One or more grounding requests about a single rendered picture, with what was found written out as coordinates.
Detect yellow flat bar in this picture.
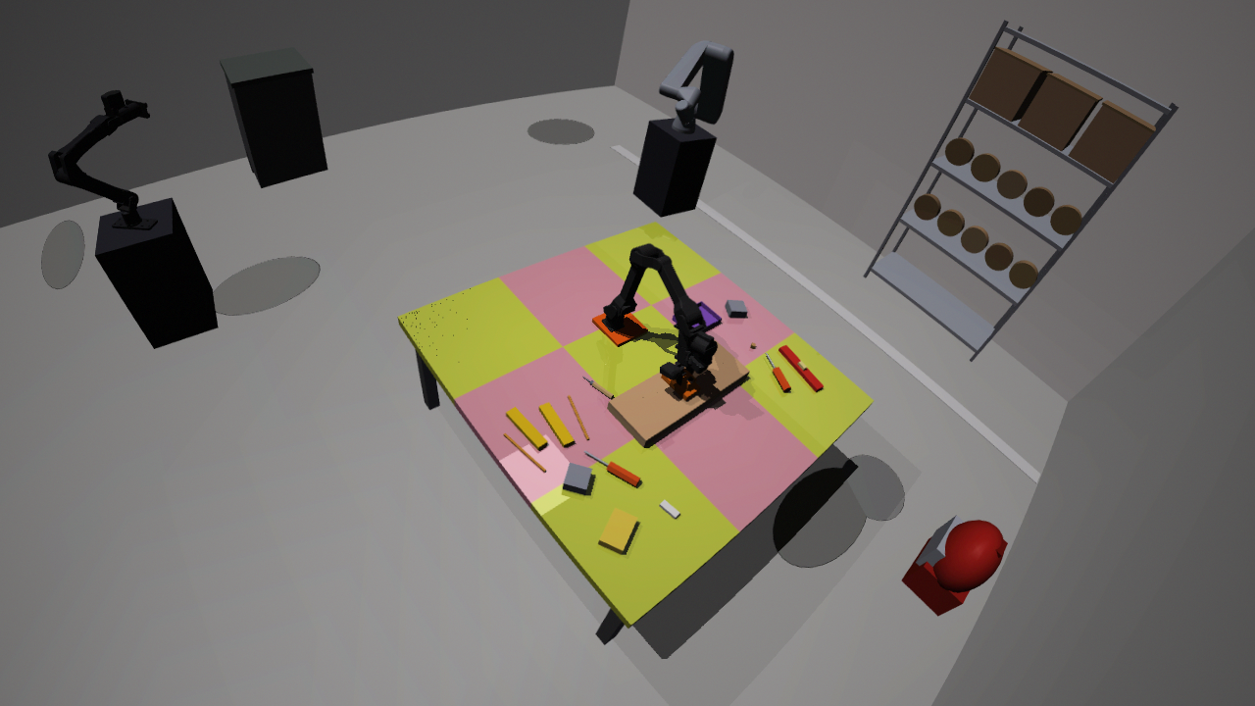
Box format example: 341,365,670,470
538,403,575,448
506,408,547,450

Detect red long flat bar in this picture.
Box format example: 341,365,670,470
778,345,823,391

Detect yellow flat rectangular block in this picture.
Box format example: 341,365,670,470
597,508,638,556

